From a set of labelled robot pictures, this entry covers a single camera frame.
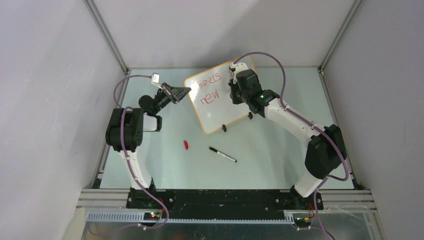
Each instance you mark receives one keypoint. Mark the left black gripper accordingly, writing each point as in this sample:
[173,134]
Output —
[174,94]

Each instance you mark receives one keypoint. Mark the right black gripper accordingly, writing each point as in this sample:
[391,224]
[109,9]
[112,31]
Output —
[234,84]

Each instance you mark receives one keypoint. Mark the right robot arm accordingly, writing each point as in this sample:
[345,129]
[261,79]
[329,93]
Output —
[325,147]

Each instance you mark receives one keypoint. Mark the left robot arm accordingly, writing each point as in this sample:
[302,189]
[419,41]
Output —
[127,126]

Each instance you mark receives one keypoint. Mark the yellow-framed whiteboard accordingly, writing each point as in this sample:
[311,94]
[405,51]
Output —
[210,98]

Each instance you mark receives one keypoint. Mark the black capped marker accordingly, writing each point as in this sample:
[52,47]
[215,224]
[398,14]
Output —
[223,154]

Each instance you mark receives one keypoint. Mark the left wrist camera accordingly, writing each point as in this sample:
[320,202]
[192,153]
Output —
[155,78]

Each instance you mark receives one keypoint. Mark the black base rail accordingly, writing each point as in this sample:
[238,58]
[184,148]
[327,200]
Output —
[223,204]

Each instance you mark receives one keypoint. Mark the aluminium frame front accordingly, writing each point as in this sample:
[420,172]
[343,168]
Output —
[109,205]

